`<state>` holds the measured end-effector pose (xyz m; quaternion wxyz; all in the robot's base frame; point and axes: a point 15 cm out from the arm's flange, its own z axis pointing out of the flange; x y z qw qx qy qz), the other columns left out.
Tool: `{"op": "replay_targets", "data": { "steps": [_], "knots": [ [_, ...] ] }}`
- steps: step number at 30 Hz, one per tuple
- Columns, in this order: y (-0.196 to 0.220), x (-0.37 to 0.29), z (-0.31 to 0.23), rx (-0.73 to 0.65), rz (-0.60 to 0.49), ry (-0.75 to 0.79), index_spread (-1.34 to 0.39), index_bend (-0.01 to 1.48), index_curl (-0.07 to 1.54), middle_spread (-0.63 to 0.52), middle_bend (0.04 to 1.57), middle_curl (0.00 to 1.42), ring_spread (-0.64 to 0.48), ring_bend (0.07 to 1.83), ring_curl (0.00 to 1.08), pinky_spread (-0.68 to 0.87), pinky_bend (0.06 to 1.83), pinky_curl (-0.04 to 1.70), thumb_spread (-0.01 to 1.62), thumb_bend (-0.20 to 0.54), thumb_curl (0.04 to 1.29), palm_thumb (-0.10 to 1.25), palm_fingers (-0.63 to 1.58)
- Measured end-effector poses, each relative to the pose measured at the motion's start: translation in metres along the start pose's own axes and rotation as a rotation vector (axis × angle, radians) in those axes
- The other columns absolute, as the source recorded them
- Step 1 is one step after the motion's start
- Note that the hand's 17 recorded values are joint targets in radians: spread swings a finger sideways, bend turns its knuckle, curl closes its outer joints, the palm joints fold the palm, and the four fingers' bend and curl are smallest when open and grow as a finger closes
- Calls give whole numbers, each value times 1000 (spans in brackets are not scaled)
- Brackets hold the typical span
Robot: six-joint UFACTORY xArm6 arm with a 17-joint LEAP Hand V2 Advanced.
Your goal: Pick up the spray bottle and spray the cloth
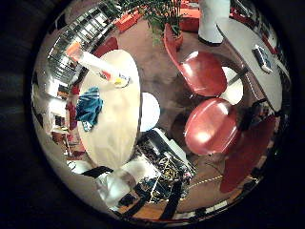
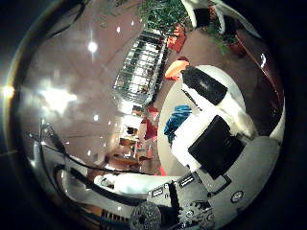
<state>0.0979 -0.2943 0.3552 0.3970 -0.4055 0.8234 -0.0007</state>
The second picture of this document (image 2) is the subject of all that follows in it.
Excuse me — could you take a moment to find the green leafy plant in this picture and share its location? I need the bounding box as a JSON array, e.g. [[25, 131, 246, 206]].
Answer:
[[137, 0, 190, 34]]

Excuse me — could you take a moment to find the blue striped cloth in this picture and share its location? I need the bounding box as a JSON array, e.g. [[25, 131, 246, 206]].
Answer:
[[163, 104, 194, 142]]

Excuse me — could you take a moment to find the large grid window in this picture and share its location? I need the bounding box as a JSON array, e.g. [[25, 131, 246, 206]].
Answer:
[[113, 29, 170, 106]]

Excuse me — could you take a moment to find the red seat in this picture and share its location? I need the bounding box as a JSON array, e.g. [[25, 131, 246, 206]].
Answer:
[[140, 106, 160, 142]]

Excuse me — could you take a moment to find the black cable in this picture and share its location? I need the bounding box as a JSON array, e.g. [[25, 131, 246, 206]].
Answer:
[[27, 123, 152, 207]]

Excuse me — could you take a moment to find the orange sofa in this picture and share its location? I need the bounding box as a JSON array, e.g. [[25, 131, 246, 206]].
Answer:
[[166, 26, 187, 54]]

